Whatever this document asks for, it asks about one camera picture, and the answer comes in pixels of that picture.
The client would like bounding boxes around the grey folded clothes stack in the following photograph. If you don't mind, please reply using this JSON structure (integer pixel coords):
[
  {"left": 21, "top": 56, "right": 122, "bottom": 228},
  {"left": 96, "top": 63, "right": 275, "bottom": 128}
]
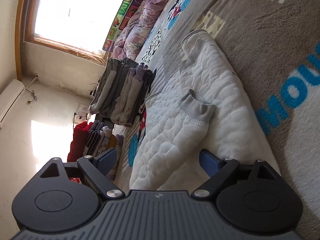
[{"left": 89, "top": 57, "right": 156, "bottom": 126}]

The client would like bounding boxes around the brown Mickey Mouse blanket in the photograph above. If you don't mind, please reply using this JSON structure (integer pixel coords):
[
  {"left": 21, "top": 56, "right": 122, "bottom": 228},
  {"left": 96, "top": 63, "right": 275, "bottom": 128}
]
[{"left": 114, "top": 0, "right": 319, "bottom": 239}]

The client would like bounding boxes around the white quilted sweatshirt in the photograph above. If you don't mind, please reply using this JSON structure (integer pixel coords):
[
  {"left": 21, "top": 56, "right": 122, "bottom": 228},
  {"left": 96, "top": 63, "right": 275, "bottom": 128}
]
[{"left": 129, "top": 30, "right": 279, "bottom": 192}]

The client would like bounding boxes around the colourful alphabet foam mat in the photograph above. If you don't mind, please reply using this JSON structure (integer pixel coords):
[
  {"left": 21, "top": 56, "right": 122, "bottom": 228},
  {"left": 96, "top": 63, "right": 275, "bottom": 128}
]
[{"left": 103, "top": 0, "right": 144, "bottom": 52}]

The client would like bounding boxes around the white wall air conditioner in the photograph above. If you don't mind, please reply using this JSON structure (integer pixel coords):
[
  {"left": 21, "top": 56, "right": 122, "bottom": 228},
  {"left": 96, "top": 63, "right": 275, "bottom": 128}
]
[{"left": 0, "top": 79, "right": 25, "bottom": 128}]

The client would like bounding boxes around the purple crumpled quilt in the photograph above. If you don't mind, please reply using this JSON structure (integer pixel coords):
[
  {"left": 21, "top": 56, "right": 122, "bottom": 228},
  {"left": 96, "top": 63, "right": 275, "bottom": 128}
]
[{"left": 112, "top": 0, "right": 169, "bottom": 60}]

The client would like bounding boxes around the window with wooden frame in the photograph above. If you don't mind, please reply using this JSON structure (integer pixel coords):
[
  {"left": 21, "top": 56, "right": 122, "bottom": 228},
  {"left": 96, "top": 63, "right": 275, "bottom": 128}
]
[{"left": 17, "top": 0, "right": 123, "bottom": 65}]

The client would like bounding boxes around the red and yellow clothes stack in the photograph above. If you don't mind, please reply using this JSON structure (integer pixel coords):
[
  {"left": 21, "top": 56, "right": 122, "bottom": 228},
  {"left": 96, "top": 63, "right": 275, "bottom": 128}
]
[{"left": 67, "top": 120, "right": 124, "bottom": 181}]

